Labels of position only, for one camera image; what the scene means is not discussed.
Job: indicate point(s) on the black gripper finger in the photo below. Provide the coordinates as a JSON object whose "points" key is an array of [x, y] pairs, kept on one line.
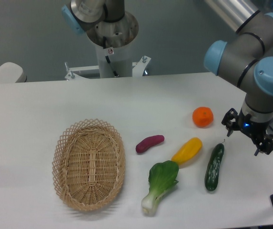
{"points": [[264, 144], [229, 121]]}

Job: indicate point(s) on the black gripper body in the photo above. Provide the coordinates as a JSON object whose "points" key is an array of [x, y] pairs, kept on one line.
{"points": [[256, 131]]}

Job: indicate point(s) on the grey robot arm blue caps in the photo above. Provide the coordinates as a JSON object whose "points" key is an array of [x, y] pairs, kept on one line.
{"points": [[242, 62]]}

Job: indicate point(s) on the dark green cucumber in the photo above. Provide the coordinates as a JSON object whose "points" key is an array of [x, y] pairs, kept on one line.
{"points": [[211, 178]]}

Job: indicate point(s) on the orange tangerine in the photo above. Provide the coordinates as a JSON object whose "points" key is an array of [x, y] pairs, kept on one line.
{"points": [[202, 116]]}

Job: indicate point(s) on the yellow bell pepper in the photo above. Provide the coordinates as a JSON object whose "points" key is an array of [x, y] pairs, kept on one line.
{"points": [[189, 150]]}

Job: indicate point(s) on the green bok choy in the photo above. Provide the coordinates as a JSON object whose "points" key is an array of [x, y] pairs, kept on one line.
{"points": [[162, 179]]}

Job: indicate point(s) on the purple sweet potato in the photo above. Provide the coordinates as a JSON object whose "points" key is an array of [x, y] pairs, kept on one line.
{"points": [[149, 142]]}

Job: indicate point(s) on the woven wicker basket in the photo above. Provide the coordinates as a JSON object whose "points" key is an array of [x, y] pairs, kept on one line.
{"points": [[89, 165]]}

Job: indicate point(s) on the white chair armrest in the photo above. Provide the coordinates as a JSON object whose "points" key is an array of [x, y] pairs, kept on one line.
{"points": [[12, 73]]}

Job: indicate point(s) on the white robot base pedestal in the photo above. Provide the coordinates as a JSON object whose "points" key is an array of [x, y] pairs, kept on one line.
{"points": [[113, 42]]}

